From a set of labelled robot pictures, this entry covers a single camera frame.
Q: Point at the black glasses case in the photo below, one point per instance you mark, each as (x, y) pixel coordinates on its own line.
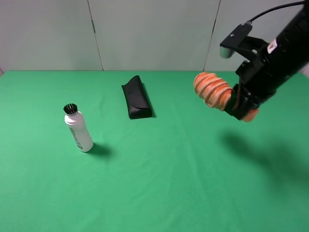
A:
(138, 104)

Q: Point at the white bottle with brush cap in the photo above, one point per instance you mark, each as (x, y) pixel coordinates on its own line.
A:
(76, 123)

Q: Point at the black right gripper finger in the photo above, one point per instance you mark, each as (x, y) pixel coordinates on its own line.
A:
(242, 107)
(237, 90)

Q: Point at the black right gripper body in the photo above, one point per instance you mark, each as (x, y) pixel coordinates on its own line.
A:
(273, 66)

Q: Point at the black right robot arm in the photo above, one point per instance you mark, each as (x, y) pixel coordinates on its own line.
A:
(297, 31)

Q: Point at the orange spiral bread loaf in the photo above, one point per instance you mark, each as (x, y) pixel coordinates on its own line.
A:
(214, 91)

